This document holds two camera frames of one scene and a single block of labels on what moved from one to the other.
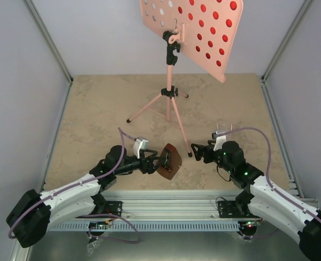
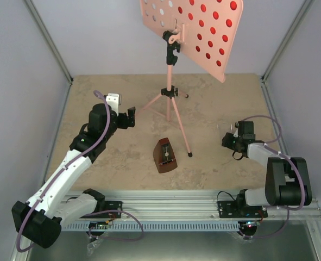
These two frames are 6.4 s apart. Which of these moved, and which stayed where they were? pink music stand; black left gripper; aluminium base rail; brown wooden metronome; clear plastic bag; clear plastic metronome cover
Moved: brown wooden metronome; black left gripper
Stayed: clear plastic bag; pink music stand; clear plastic metronome cover; aluminium base rail
